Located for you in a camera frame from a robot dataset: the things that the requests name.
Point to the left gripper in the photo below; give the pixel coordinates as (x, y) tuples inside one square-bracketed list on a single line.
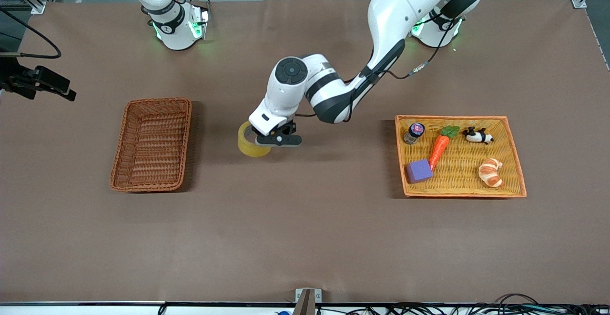
[(249, 131)]

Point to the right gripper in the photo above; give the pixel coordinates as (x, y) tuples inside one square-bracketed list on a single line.
[(15, 77)]

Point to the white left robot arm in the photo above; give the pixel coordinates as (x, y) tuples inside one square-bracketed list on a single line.
[(405, 10)]

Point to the brown wicker basket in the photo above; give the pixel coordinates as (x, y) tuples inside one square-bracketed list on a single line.
[(152, 146)]

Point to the orange wicker basket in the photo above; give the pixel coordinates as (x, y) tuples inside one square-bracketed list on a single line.
[(464, 186)]

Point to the brown table cover sheet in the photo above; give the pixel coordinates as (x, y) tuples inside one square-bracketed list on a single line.
[(305, 210)]

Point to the small jar with dark lid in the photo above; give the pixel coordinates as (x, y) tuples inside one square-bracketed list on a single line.
[(413, 133)]

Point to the purple cube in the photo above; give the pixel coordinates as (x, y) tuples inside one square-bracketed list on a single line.
[(419, 171)]

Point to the orange toy carrot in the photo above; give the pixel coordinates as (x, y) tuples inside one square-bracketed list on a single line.
[(438, 149)]

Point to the black white panda toy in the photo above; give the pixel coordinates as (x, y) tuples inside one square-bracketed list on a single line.
[(476, 136)]

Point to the toy croissant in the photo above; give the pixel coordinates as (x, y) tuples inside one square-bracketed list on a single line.
[(491, 172)]

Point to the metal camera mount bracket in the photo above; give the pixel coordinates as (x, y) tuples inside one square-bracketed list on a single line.
[(308, 300)]

